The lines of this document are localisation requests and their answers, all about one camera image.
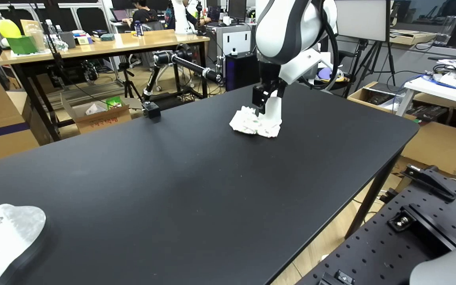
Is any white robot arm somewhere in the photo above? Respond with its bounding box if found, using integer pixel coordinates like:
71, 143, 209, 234
252, 0, 339, 112

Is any black perforated breadboard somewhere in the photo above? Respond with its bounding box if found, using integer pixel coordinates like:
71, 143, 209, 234
298, 166, 456, 285

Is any wooden work table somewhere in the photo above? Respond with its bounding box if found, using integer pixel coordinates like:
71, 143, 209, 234
0, 30, 209, 141

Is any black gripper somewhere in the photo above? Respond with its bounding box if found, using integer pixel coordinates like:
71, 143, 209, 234
252, 79, 287, 112

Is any white towel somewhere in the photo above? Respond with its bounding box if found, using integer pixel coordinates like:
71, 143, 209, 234
230, 97, 282, 138

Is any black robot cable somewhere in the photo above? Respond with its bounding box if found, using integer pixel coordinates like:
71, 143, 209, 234
312, 0, 342, 92

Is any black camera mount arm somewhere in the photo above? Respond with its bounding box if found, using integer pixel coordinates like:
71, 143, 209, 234
141, 51, 223, 119

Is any green box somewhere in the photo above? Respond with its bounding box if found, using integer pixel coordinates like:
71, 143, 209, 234
8, 36, 36, 55

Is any black tripod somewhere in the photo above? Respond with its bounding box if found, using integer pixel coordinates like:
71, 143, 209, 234
119, 62, 141, 98

